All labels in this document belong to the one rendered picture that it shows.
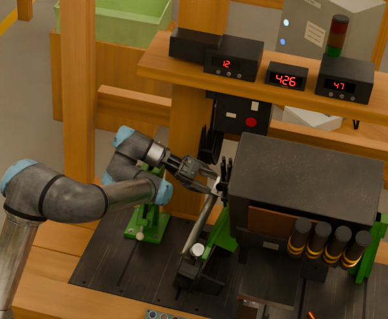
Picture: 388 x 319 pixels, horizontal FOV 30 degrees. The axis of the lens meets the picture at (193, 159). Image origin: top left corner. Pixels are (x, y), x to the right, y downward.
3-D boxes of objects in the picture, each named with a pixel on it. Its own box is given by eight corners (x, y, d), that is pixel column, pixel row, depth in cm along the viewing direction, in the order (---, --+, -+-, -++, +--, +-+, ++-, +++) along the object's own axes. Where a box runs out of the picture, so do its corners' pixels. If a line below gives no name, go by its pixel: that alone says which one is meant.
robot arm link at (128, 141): (109, 149, 221) (121, 124, 222) (140, 164, 222) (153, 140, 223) (109, 147, 213) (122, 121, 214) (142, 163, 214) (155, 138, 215)
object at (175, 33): (216, 66, 216) (218, 45, 212) (168, 56, 218) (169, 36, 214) (220, 55, 221) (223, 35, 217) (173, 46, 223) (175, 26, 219)
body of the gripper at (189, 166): (194, 184, 214) (157, 166, 213) (188, 187, 223) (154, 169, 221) (204, 161, 216) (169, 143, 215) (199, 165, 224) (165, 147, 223)
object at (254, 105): (265, 142, 223) (272, 101, 214) (212, 130, 225) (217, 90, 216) (271, 120, 233) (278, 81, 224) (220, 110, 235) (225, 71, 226)
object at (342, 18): (345, 36, 210) (349, 22, 207) (328, 33, 211) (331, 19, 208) (347, 29, 214) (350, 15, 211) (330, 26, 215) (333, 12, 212)
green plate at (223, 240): (227, 265, 221) (253, 221, 208) (202, 255, 221) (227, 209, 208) (234, 241, 230) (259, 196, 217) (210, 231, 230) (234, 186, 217)
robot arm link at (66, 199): (85, 196, 168) (180, 176, 212) (49, 178, 172) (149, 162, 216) (72, 240, 171) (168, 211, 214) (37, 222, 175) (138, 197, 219)
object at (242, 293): (292, 314, 201) (294, 307, 199) (237, 300, 203) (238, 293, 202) (307, 224, 232) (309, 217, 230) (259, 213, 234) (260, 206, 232)
